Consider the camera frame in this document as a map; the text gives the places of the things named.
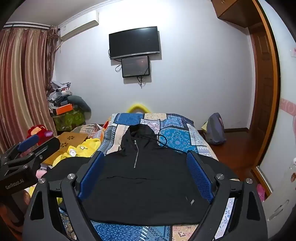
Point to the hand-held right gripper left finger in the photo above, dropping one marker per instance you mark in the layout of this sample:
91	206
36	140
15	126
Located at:
92	178

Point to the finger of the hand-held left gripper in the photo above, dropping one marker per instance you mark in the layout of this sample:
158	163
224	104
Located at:
47	146
29	141

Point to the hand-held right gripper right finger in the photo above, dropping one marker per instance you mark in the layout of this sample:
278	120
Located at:
198	176

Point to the black zip hoodie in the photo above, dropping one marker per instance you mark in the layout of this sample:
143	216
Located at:
143	185

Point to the red plush toy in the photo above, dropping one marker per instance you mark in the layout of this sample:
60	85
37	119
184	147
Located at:
38	131

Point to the green patterned box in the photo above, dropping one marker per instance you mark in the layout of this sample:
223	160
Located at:
69	120

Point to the yellow garment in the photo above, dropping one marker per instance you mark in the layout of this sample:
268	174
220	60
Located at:
86	144

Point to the orange box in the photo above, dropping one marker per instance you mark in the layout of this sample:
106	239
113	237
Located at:
64	109

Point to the blue patchwork bedspread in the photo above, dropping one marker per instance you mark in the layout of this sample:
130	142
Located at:
175	136

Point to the orange patterned quilt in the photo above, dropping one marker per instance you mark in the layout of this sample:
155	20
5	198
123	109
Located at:
92	129

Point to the grey backpack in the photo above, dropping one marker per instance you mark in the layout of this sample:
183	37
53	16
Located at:
215	129

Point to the yellow cloth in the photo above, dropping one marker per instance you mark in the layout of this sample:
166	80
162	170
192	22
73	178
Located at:
204	127

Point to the pile of papers and bags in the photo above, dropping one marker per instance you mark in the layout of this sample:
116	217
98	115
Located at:
57	92

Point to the striped brown curtain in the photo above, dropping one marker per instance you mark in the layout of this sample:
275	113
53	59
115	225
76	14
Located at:
23	81

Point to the pink slipper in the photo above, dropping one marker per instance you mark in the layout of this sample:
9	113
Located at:
260	192

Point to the wooden door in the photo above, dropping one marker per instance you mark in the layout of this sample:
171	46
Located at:
263	92

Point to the white air conditioner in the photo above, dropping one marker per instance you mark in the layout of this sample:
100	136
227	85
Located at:
78	25

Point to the white wardrobe door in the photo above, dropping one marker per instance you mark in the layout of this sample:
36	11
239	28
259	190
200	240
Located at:
286	81

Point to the small black wall monitor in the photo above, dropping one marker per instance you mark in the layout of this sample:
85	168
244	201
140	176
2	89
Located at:
136	66

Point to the black wall television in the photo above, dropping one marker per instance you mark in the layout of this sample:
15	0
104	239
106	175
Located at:
134	42

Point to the wooden wall cabinet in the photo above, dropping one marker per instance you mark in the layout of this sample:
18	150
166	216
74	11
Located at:
233	11

